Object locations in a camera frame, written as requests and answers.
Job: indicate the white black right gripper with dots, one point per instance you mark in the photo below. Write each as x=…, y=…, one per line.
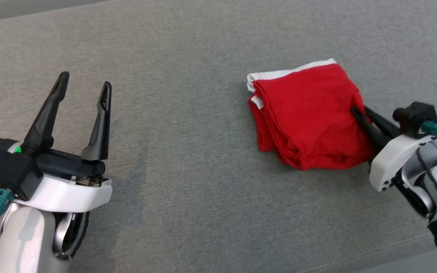
x=393, y=159

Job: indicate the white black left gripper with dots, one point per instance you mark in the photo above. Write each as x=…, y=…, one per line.
x=66, y=195

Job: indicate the red and white garment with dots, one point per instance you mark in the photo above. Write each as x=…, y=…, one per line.
x=305, y=113

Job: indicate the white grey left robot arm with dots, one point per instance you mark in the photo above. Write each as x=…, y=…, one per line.
x=25, y=242

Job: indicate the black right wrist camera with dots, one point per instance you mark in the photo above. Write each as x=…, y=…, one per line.
x=415, y=115

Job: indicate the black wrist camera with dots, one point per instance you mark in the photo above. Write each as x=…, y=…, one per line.
x=415, y=115
x=10, y=172

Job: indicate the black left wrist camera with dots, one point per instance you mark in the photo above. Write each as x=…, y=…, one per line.
x=10, y=172

